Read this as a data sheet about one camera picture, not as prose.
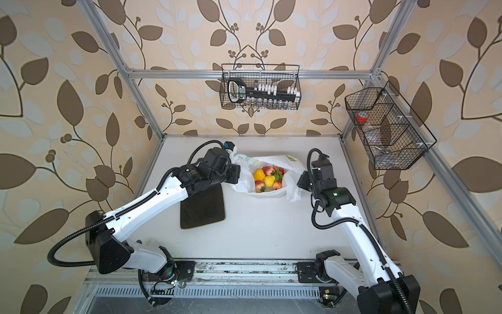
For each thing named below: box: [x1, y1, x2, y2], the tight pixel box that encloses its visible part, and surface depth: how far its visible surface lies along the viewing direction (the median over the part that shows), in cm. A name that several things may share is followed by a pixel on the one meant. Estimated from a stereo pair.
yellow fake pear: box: [264, 175, 276, 188], surface depth 98 cm
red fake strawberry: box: [273, 179, 284, 191], surface depth 97 cm
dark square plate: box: [180, 183, 226, 230], surface depth 89 cm
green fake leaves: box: [270, 166, 284, 182], surface depth 99 cm
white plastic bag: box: [226, 148, 305, 203], surface depth 81 cm
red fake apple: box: [262, 166, 274, 176], surface depth 102 cm
